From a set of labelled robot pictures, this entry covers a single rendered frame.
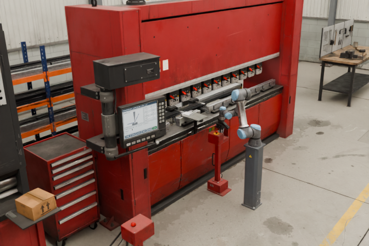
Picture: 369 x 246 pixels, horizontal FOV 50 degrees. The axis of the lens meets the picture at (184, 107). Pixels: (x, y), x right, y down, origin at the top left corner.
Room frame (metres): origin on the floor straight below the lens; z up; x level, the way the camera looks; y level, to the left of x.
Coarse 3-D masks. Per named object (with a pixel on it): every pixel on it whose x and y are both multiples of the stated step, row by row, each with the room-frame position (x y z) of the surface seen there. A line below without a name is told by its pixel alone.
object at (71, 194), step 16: (32, 144) 3.59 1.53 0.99; (48, 144) 3.60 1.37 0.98; (64, 144) 3.60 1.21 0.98; (80, 144) 3.59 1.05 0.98; (32, 160) 3.38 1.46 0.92; (48, 160) 3.22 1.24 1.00; (64, 160) 3.30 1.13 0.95; (80, 160) 3.43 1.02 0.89; (32, 176) 3.42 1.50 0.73; (48, 176) 3.20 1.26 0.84; (64, 176) 3.31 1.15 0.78; (80, 176) 3.41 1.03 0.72; (64, 192) 3.28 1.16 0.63; (80, 192) 3.42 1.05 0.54; (96, 192) 3.53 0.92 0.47; (64, 208) 3.26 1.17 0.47; (80, 208) 3.40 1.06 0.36; (96, 208) 3.54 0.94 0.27; (48, 224) 3.30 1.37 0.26; (64, 224) 3.26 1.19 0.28; (80, 224) 3.39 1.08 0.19; (96, 224) 3.55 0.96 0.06; (64, 240) 3.25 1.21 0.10
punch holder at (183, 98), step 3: (186, 87) 4.38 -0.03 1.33; (189, 87) 4.42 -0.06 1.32; (180, 90) 4.33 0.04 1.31; (183, 90) 4.34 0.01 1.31; (186, 90) 4.38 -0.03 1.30; (189, 90) 4.42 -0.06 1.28; (180, 93) 4.33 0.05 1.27; (186, 93) 4.37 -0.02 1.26; (189, 93) 4.41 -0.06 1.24; (180, 96) 4.34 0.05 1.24; (183, 96) 4.33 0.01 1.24; (186, 96) 4.37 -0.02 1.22; (189, 96) 4.41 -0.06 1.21; (180, 99) 4.34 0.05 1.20; (183, 99) 4.33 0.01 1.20; (186, 99) 4.37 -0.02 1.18
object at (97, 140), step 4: (96, 136) 3.27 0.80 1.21; (100, 136) 3.27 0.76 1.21; (116, 136) 3.40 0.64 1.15; (88, 140) 3.19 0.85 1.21; (92, 140) 3.18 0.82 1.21; (96, 140) 3.18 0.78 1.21; (100, 140) 3.18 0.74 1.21; (88, 144) 3.18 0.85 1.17; (92, 144) 3.14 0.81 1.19; (96, 144) 3.10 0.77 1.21; (100, 144) 3.09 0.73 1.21; (104, 144) 3.09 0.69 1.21; (92, 148) 3.14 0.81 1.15; (96, 148) 3.10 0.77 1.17; (100, 148) 3.06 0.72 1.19; (100, 152) 3.06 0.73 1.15; (104, 152) 3.05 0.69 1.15
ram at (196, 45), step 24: (144, 24) 3.93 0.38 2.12; (168, 24) 4.18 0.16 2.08; (192, 24) 4.46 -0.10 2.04; (216, 24) 4.80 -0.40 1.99; (240, 24) 5.17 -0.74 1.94; (264, 24) 5.62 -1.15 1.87; (144, 48) 3.92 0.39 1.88; (168, 48) 4.17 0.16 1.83; (192, 48) 4.46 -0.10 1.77; (216, 48) 4.80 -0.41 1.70; (240, 48) 5.19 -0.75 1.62; (264, 48) 5.65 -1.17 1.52; (168, 72) 4.16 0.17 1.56; (192, 72) 4.46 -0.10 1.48
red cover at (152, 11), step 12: (192, 0) 4.48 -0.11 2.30; (204, 0) 4.60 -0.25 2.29; (216, 0) 4.76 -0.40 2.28; (228, 0) 4.94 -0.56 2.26; (240, 0) 5.13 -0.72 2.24; (252, 0) 5.34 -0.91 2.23; (264, 0) 5.57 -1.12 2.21; (276, 0) 5.81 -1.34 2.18; (144, 12) 3.91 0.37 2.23; (156, 12) 4.03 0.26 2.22; (168, 12) 4.16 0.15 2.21; (180, 12) 4.29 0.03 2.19; (192, 12) 4.44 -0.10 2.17
